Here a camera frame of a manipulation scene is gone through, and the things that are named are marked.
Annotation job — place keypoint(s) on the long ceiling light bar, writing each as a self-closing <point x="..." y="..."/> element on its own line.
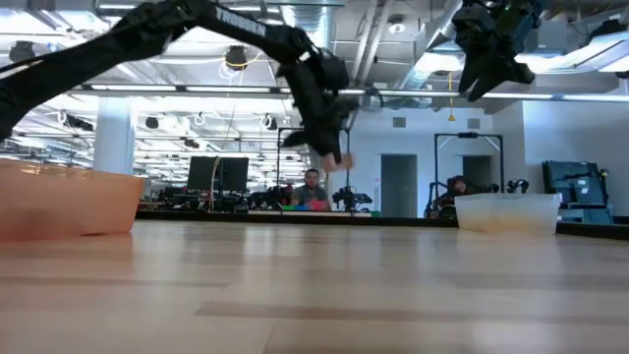
<point x="147" y="88"/>

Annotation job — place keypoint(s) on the person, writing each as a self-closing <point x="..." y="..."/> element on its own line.
<point x="457" y="189"/>
<point x="310" y="194"/>

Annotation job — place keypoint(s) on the round ceiling sensor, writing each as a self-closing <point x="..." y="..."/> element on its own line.
<point x="396" y="27"/>

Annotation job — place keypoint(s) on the black monitor cart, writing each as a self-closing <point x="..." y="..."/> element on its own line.
<point x="572" y="182"/>

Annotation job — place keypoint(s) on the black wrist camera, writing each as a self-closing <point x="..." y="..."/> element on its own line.
<point x="334" y="69"/>
<point x="472" y="24"/>

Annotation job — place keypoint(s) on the clear plastic bin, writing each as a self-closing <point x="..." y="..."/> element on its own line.
<point x="506" y="211"/>

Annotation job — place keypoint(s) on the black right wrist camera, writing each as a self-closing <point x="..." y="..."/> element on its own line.
<point x="472" y="24"/>

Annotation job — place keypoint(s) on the orange plastic bin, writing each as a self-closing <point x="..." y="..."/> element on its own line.
<point x="64" y="206"/>

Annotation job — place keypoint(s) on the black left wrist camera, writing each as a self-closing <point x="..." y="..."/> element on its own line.
<point x="334" y="69"/>

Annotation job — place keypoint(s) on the small natural wood block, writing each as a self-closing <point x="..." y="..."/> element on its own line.
<point x="339" y="163"/>

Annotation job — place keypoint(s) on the black table edge rail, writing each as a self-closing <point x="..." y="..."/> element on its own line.
<point x="206" y="216"/>

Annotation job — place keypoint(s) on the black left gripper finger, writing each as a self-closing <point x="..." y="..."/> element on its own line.
<point x="324" y="145"/>

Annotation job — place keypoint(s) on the black gantry frame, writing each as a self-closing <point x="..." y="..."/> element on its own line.
<point x="278" y="162"/>
<point x="467" y="135"/>

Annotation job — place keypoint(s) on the white building column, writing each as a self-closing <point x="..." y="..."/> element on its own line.
<point x="114" y="137"/>

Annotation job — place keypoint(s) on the black computer monitor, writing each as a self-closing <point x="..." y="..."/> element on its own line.
<point x="235" y="174"/>
<point x="201" y="174"/>

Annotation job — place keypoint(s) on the grey door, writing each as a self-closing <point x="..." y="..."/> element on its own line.
<point x="397" y="187"/>
<point x="476" y="172"/>

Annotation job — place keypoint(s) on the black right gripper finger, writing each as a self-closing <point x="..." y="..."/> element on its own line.
<point x="474" y="69"/>
<point x="506" y="71"/>

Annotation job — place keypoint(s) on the silver ventilation duct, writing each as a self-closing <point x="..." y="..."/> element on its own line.
<point x="314" y="19"/>
<point x="432" y="29"/>

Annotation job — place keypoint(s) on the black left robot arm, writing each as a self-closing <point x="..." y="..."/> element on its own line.
<point x="74" y="64"/>

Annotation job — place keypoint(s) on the background black robot arm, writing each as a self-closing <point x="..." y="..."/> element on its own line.
<point x="350" y="196"/>

